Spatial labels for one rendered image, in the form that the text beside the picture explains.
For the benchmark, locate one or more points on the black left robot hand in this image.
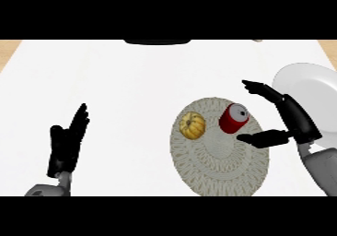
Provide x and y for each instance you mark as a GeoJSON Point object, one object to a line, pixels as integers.
{"type": "Point", "coordinates": [67, 144]}

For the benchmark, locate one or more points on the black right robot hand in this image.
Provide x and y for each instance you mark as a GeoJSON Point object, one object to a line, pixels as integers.
{"type": "Point", "coordinates": [297, 120]}

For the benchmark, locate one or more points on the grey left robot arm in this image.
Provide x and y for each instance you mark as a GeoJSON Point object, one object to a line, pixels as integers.
{"type": "Point", "coordinates": [52, 187]}

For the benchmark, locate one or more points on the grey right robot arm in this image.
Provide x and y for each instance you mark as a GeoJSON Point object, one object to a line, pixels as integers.
{"type": "Point", "coordinates": [323, 170]}

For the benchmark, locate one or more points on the white plate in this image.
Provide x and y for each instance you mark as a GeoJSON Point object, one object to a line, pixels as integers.
{"type": "Point", "coordinates": [317, 92]}

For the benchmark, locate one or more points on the red can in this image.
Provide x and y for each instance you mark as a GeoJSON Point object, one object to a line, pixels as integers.
{"type": "Point", "coordinates": [235, 118]}

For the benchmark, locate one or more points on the round woven beige placemat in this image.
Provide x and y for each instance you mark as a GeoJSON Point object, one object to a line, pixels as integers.
{"type": "Point", "coordinates": [220, 159]}

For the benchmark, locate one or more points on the yellow pumpkin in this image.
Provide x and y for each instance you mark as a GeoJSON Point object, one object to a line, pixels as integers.
{"type": "Point", "coordinates": [192, 125]}

